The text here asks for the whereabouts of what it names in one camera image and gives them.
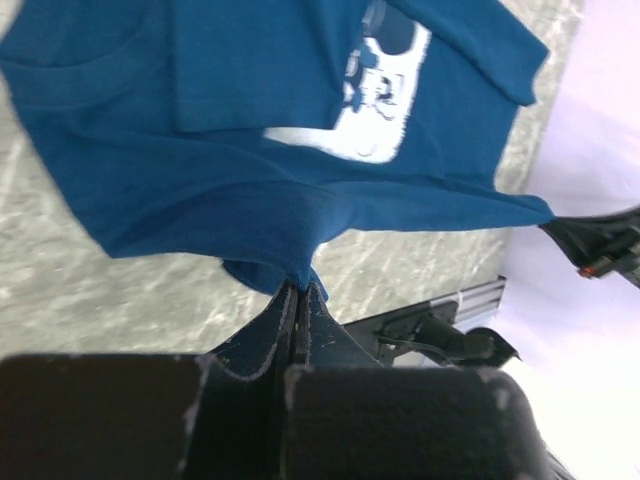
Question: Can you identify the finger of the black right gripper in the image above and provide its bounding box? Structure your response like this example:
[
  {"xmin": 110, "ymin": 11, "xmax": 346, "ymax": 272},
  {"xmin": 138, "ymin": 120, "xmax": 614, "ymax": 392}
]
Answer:
[{"xmin": 539, "ymin": 206, "xmax": 639, "ymax": 288}]

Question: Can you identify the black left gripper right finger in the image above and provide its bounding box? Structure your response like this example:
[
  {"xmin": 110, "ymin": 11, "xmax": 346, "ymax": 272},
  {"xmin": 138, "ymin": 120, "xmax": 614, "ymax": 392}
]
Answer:
[{"xmin": 284, "ymin": 286, "xmax": 553, "ymax": 479}]

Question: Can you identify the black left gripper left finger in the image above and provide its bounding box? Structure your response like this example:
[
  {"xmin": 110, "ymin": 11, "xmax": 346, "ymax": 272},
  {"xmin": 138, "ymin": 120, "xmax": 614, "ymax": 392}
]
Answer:
[{"xmin": 1, "ymin": 284, "xmax": 299, "ymax": 479}]

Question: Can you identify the blue t shirt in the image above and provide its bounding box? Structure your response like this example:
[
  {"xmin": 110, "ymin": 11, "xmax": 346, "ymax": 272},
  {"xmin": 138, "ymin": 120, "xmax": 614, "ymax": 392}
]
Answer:
[{"xmin": 1, "ymin": 1, "xmax": 553, "ymax": 294}]

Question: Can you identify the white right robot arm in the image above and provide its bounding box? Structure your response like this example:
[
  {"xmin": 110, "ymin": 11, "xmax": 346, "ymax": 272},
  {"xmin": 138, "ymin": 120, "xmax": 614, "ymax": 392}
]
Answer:
[{"xmin": 344, "ymin": 206, "xmax": 639, "ymax": 368}]

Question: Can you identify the aluminium frame rail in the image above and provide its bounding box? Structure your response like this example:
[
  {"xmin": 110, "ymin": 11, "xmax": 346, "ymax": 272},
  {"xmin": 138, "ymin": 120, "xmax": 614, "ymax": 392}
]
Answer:
[{"xmin": 457, "ymin": 276, "xmax": 506, "ymax": 319}]

